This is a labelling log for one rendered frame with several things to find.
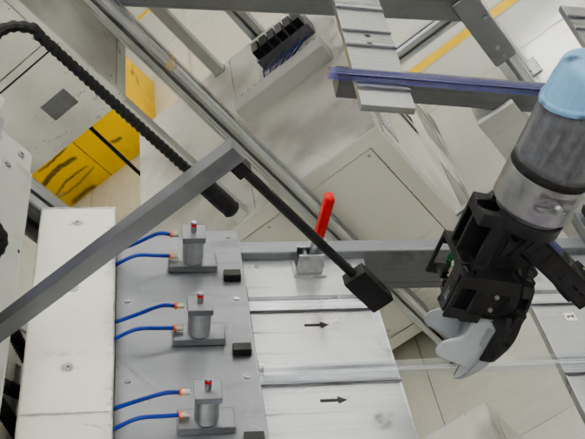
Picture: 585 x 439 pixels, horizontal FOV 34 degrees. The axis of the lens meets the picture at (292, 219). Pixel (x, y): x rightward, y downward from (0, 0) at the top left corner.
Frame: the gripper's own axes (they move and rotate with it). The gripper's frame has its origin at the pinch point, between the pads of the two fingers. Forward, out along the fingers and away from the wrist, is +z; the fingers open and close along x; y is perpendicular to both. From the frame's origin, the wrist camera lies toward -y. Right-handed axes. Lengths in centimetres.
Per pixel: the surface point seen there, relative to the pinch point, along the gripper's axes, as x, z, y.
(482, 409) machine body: -19.5, 26.0, -20.2
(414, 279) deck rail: -19.0, 4.5, -1.0
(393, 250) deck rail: -19.0, 0.7, 3.3
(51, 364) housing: 5.0, 1.9, 42.0
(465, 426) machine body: -18.6, 28.7, -18.3
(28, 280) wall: -222, 187, 36
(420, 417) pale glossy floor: -78, 89, -52
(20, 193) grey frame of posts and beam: -15.9, -1.1, 46.8
